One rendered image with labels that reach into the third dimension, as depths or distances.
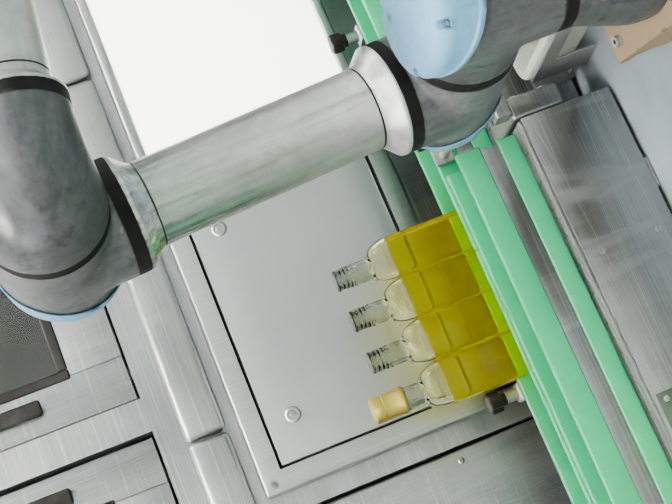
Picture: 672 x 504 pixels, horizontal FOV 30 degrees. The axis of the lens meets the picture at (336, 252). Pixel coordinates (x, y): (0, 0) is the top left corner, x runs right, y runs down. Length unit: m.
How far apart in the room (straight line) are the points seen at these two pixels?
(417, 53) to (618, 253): 0.48
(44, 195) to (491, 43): 0.41
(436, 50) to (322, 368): 0.72
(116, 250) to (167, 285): 0.62
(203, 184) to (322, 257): 0.62
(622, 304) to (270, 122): 0.53
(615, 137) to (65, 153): 0.76
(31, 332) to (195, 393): 0.25
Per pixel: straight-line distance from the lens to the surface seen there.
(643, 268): 1.53
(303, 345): 1.73
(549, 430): 1.66
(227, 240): 1.77
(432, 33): 1.11
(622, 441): 1.50
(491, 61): 1.16
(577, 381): 1.50
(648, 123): 1.55
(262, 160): 1.17
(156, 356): 1.74
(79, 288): 1.14
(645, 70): 1.51
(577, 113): 1.57
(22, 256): 1.07
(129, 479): 1.75
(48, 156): 1.04
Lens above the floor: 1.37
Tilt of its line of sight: 9 degrees down
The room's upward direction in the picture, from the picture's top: 111 degrees counter-clockwise
